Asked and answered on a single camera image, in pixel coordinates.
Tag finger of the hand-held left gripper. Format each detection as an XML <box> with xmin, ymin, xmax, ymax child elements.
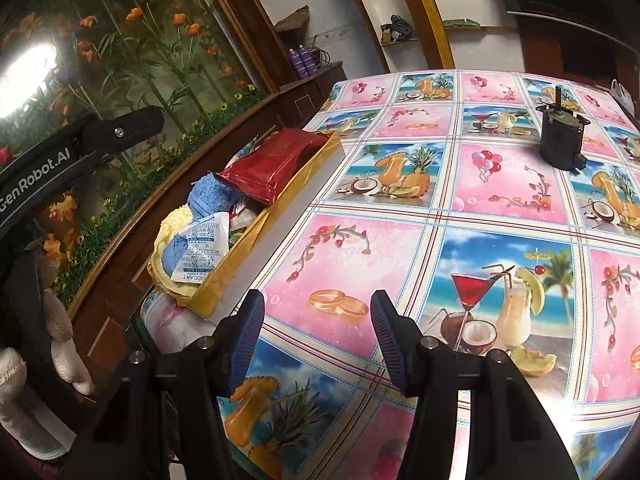
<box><xmin>81</xmin><ymin>106</ymin><xmax>167</xmax><ymax>162</ymax></box>

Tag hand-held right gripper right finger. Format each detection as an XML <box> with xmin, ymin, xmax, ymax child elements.
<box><xmin>369</xmin><ymin>289</ymin><xmax>581</xmax><ymax>480</ymax></box>

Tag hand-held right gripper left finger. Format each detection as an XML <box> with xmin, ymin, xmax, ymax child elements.
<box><xmin>59</xmin><ymin>289</ymin><xmax>267</xmax><ymax>480</ymax></box>

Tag pale yellow towel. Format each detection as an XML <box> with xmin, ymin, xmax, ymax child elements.
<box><xmin>151</xmin><ymin>205</ymin><xmax>212</xmax><ymax>302</ymax></box>

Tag white desiccant sachet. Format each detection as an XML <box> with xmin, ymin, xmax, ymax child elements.
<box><xmin>169</xmin><ymin>211</ymin><xmax>232</xmax><ymax>287</ymax></box>

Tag dark red foil packet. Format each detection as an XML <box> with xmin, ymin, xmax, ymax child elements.
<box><xmin>216</xmin><ymin>127</ymin><xmax>334</xmax><ymax>207</ymax></box>

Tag white box with gold tape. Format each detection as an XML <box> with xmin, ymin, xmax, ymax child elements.
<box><xmin>149</xmin><ymin>127</ymin><xmax>347</xmax><ymax>319</ymax></box>

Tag person's left hand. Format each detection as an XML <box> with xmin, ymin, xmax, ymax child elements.
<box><xmin>0</xmin><ymin>256</ymin><xmax>97</xmax><ymax>463</ymax></box>

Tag white packet in box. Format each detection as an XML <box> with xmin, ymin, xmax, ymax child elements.
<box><xmin>229</xmin><ymin>199</ymin><xmax>267</xmax><ymax>242</ymax></box>

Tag printed fruit tablecloth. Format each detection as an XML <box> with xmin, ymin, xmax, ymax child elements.
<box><xmin>130</xmin><ymin>70</ymin><xmax>640</xmax><ymax>480</ymax></box>

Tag person in maroon top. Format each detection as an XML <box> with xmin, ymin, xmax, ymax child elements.
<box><xmin>0</xmin><ymin>430</ymin><xmax>67</xmax><ymax>480</ymax></box>

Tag black motor device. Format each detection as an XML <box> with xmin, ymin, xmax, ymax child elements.
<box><xmin>535</xmin><ymin>86</ymin><xmax>591</xmax><ymax>173</ymax></box>

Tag black item on shelf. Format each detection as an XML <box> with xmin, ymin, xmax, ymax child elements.
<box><xmin>379</xmin><ymin>14</ymin><xmax>419</xmax><ymax>44</ymax></box>

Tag white plastic bag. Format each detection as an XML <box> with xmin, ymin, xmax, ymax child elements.
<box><xmin>608</xmin><ymin>80</ymin><xmax>639</xmax><ymax>112</ymax></box>

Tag flower wall mural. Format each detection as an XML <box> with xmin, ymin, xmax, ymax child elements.
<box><xmin>0</xmin><ymin>0</ymin><xmax>282</xmax><ymax>311</ymax></box>

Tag tangled dark cables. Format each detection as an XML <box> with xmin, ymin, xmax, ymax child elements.
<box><xmin>310</xmin><ymin>35</ymin><xmax>335</xmax><ymax>68</ymax></box>

